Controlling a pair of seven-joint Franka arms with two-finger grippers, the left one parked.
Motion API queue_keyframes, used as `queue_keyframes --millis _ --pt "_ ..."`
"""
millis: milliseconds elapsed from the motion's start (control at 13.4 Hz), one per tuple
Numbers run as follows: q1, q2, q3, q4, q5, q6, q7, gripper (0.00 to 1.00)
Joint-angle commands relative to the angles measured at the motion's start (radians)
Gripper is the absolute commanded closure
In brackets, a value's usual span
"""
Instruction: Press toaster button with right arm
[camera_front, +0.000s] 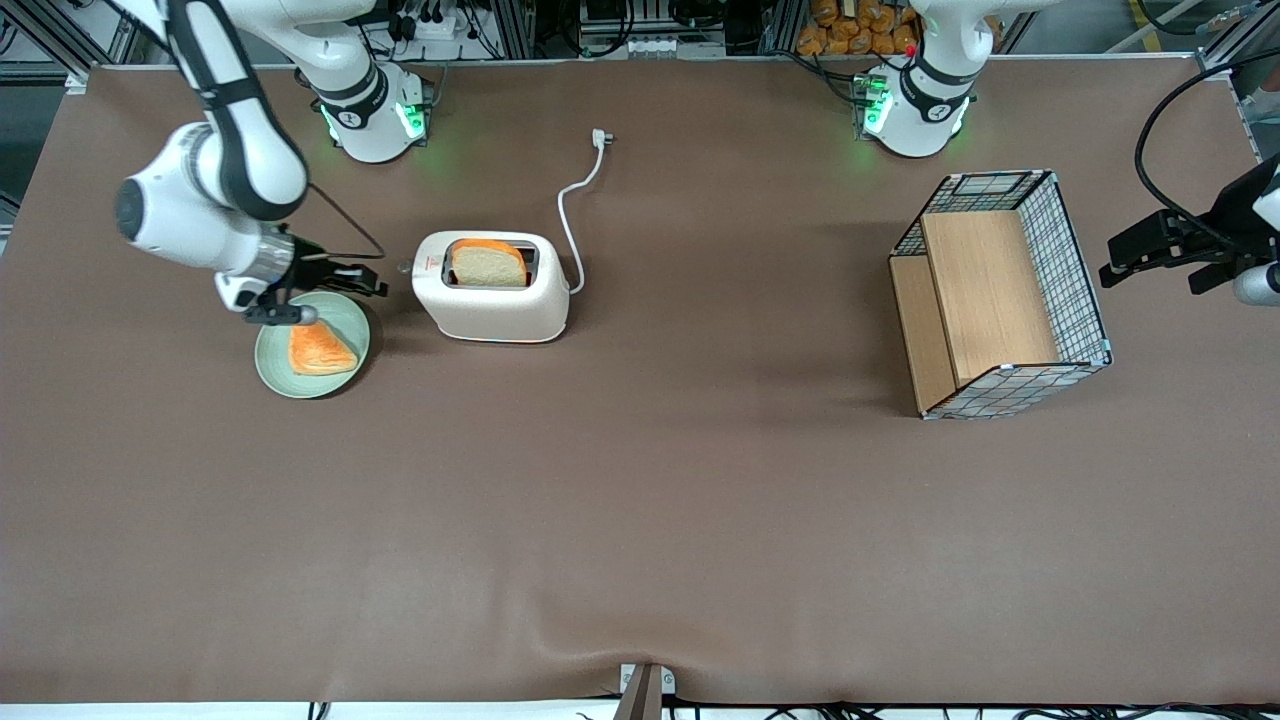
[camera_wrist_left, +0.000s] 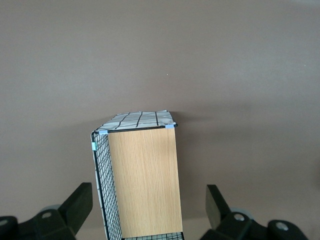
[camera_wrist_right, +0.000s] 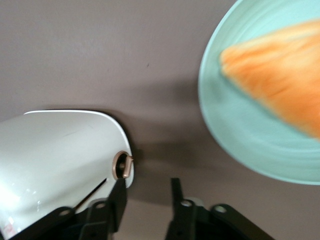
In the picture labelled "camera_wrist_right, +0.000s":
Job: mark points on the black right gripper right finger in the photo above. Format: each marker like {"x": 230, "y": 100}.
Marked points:
{"x": 183, "y": 212}

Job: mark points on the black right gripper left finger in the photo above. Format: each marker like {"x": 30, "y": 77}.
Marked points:
{"x": 115, "y": 207}

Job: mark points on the white two-slot toaster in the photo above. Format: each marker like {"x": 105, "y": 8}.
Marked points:
{"x": 55, "y": 160}

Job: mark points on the pale green round plate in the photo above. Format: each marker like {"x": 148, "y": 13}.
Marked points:
{"x": 250, "y": 140}

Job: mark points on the brown table cloth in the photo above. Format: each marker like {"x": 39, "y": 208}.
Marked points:
{"x": 87, "y": 50}

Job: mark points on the orange triangular puff pastry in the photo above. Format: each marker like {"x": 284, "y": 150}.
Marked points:
{"x": 280, "y": 82}

